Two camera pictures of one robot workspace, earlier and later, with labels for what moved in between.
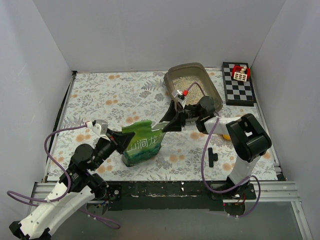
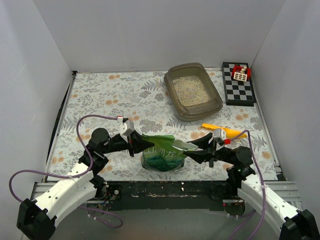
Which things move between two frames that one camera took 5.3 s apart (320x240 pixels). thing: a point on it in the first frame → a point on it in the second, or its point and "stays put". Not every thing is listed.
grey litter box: x=195 y=81 stays put
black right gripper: x=180 y=117 → x=212 y=151
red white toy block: x=241 y=73 stays put
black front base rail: x=173 y=196 stays put
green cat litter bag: x=145 y=144 → x=165 y=155
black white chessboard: x=237 y=92 stays put
